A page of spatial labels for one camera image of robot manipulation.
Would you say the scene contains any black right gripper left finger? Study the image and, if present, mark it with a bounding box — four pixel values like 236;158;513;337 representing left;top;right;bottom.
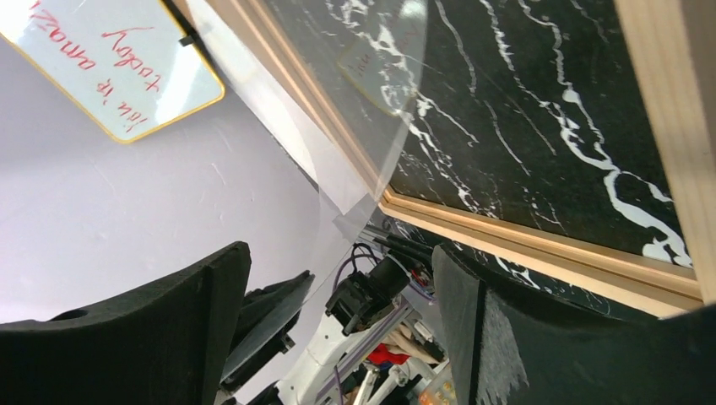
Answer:
1;242;251;404

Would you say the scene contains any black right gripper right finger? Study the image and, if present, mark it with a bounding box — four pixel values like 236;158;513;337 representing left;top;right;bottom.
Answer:
431;246;715;404

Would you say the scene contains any wooden picture frame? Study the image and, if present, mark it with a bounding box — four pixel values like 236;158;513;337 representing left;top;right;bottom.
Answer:
173;0;716;319

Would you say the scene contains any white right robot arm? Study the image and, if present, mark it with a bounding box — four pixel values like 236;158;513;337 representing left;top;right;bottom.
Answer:
1;242;715;404

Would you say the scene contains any yellow-edged whiteboard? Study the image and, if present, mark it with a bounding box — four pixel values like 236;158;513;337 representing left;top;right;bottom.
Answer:
1;0;225;143

